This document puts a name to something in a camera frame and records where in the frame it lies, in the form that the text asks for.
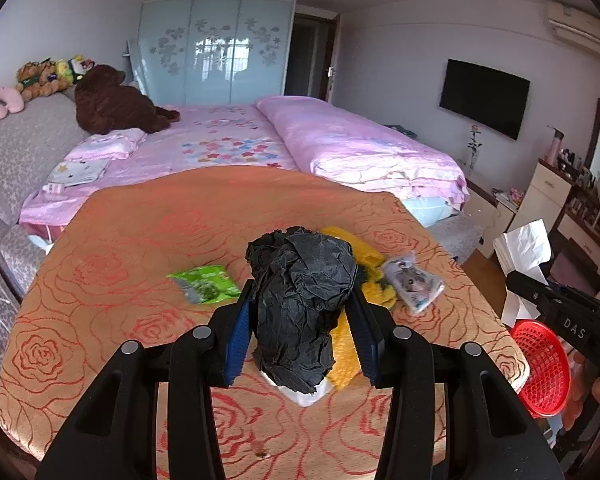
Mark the yellow knitted corn toy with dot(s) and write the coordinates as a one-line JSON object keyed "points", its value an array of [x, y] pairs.
{"points": [[346, 357]]}

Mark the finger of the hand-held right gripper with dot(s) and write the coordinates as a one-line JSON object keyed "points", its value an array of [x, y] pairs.
{"points": [[522, 287]]}

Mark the white and brown dresser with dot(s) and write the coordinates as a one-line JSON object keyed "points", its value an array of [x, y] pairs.
{"points": [[545, 195]]}

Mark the person's right hand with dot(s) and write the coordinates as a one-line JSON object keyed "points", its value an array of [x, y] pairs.
{"points": [[577, 395]]}

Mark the white paper bag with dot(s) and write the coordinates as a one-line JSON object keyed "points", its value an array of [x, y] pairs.
{"points": [[522, 247]]}

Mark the large brown teddy bear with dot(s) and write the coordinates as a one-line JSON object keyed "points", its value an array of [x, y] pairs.
{"points": [[115, 105]]}

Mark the pink plush toy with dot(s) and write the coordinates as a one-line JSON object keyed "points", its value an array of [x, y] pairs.
{"points": [[0, 102]]}

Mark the pink bottle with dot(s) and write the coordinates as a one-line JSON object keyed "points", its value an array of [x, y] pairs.
{"points": [[553, 147]]}

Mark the row of cosmetic bottles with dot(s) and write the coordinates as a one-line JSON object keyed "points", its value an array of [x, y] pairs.
{"points": [[580, 176]]}

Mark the black paper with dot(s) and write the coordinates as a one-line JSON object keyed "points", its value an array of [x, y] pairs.
{"points": [[300, 300]]}

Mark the dark wooden door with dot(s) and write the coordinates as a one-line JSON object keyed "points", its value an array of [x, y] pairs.
{"points": [[305, 60]]}

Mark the green snack packet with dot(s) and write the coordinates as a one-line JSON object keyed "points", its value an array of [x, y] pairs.
{"points": [[205, 280]]}

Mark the yellow-green plush toy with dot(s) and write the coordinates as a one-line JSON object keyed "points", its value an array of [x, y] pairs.
{"points": [[77, 67]]}

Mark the white air conditioner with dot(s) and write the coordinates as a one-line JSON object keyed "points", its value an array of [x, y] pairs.
{"points": [[575, 22]]}

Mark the glass-door floral wardrobe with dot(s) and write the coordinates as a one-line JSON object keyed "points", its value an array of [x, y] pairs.
{"points": [[215, 50]]}

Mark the crumpled white mesh cloth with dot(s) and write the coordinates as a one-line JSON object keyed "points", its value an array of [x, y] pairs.
{"points": [[302, 398]]}

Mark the red plastic basket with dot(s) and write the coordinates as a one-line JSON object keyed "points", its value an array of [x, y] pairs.
{"points": [[540, 360]]}

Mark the white star-printed cloth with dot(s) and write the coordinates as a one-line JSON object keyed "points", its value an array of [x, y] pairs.
{"points": [[77, 171]]}

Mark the pink floral bed sheet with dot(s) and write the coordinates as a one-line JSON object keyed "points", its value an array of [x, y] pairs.
{"points": [[220, 135]]}

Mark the folded pink white clothes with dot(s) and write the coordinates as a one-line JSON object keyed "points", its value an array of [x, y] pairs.
{"points": [[107, 145]]}

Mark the grey printed tissue packet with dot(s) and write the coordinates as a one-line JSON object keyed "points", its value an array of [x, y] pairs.
{"points": [[412, 282]]}

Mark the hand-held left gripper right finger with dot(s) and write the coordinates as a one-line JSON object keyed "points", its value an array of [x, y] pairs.
{"points": [[365, 341]]}

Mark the low white cabinet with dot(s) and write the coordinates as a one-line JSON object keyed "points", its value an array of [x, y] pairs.
{"points": [[485, 210]]}

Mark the pink quilt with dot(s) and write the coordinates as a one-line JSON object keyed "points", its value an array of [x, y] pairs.
{"points": [[350, 145]]}

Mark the small pink toy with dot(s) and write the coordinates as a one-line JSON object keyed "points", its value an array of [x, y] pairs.
{"points": [[516, 195]]}

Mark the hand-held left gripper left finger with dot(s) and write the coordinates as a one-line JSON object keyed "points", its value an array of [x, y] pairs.
{"points": [[237, 341]]}

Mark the grey upholstered bed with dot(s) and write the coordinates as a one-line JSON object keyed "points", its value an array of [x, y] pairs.
{"points": [[20, 135]]}

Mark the black wall television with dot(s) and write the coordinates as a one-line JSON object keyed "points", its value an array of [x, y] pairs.
{"points": [[482, 97]]}

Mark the light blue bed cover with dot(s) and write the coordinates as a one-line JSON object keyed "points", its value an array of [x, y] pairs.
{"points": [[432, 210]]}

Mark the flower in glass vase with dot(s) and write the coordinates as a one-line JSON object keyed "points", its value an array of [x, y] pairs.
{"points": [[474, 147]]}

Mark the small white packet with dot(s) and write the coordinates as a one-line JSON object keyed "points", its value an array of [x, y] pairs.
{"points": [[54, 188]]}

